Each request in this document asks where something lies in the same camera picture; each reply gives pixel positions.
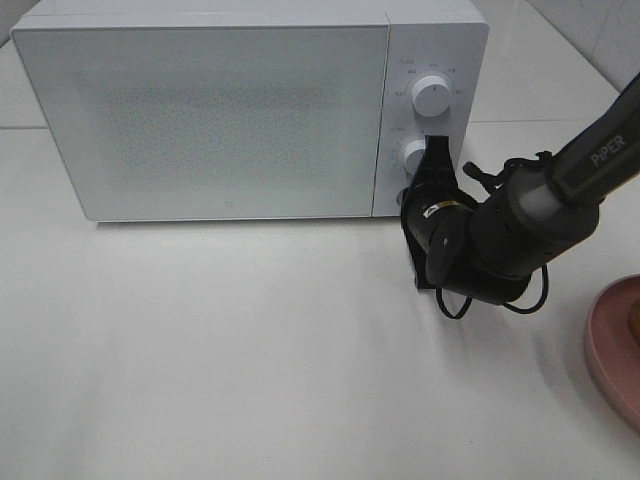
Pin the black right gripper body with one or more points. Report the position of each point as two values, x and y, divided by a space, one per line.
425 202

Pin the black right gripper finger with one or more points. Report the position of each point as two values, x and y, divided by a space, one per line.
436 165

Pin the burger with lettuce and tomato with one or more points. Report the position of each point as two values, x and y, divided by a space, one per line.
634 319

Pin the pink round plate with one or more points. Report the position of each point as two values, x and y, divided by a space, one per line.
611 351

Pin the white microwave door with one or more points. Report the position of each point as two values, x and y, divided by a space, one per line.
197 124

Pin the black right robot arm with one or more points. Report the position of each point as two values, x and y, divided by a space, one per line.
536 209

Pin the lower white timer knob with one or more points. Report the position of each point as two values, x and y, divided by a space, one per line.
411 155

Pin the upper white power knob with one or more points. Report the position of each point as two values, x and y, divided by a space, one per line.
431 94

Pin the white microwave oven body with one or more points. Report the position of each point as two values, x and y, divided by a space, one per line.
447 37

